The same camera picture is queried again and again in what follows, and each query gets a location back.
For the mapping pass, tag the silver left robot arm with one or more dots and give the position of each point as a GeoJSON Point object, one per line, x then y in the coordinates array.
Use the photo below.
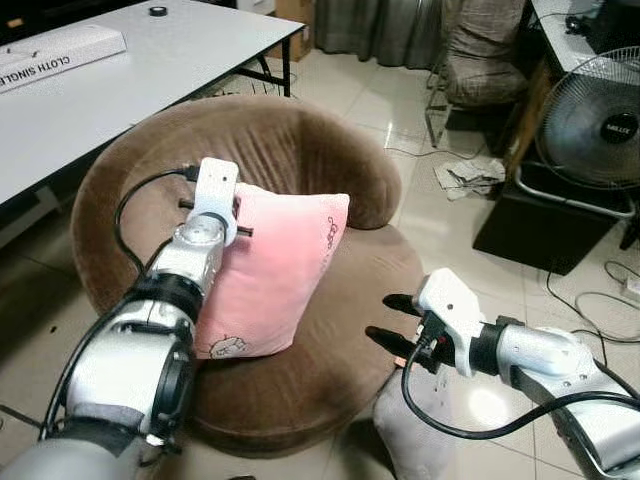
{"type": "Point", "coordinates": [130, 370]}

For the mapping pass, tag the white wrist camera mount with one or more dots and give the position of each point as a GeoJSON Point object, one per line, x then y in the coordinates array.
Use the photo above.
{"type": "Point", "coordinates": [215, 185]}
{"type": "Point", "coordinates": [450, 305]}

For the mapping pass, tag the white socket adapter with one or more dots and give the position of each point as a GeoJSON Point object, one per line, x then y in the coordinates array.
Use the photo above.
{"type": "Point", "coordinates": [632, 288]}

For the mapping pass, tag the white work desk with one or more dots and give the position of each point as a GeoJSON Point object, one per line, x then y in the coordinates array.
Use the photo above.
{"type": "Point", "coordinates": [558, 35]}

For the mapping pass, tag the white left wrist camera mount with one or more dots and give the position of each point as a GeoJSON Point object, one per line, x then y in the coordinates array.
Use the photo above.
{"type": "Point", "coordinates": [215, 185]}

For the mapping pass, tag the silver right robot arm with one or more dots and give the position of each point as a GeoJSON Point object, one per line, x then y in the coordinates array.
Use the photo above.
{"type": "Point", "coordinates": [540, 350]}

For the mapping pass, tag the grey robot right leg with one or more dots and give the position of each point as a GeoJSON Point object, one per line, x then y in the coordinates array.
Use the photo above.
{"type": "Point", "coordinates": [410, 435]}

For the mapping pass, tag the crumpled grey cloth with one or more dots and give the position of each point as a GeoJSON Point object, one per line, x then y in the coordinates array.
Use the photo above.
{"type": "Point", "coordinates": [468, 178]}

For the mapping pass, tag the black box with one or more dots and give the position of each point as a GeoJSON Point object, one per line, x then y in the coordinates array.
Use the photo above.
{"type": "Point", "coordinates": [540, 235]}

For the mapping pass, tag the black tape roll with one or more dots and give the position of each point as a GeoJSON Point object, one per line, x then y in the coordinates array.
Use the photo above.
{"type": "Point", "coordinates": [151, 11]}

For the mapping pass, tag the brown cardboard box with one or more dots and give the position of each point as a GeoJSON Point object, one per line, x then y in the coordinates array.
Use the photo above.
{"type": "Point", "coordinates": [297, 20]}

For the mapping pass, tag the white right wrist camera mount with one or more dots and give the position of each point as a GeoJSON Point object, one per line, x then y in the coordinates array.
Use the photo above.
{"type": "Point", "coordinates": [450, 305]}

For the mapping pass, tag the long white printed box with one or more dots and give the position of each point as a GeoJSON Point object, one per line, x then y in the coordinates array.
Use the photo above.
{"type": "Point", "coordinates": [60, 55]}

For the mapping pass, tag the white table with black legs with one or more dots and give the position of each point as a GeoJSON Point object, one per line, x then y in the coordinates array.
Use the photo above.
{"type": "Point", "coordinates": [150, 80]}

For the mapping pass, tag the grey metal floor fan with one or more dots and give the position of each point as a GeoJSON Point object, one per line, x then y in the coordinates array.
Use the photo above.
{"type": "Point", "coordinates": [590, 100]}

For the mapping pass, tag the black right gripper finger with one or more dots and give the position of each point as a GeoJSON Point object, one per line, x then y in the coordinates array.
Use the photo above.
{"type": "Point", "coordinates": [403, 304]}
{"type": "Point", "coordinates": [392, 341]}

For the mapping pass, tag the grey striped curtain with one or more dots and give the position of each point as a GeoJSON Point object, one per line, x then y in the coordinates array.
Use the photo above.
{"type": "Point", "coordinates": [380, 30]}

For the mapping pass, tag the brown wooden plank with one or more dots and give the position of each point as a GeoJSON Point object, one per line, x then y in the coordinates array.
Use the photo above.
{"type": "Point", "coordinates": [527, 120]}

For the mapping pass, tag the black monitor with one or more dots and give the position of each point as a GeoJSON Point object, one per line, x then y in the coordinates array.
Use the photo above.
{"type": "Point", "coordinates": [612, 25]}

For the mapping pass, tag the brown fabric covered chair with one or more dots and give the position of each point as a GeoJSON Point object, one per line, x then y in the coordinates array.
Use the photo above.
{"type": "Point", "coordinates": [480, 60]}

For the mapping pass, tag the brown round sofa chair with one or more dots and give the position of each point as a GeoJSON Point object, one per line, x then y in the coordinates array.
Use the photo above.
{"type": "Point", "coordinates": [300, 130]}

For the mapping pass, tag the pink pillow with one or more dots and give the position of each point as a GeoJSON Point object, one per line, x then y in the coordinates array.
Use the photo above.
{"type": "Point", "coordinates": [280, 260]}

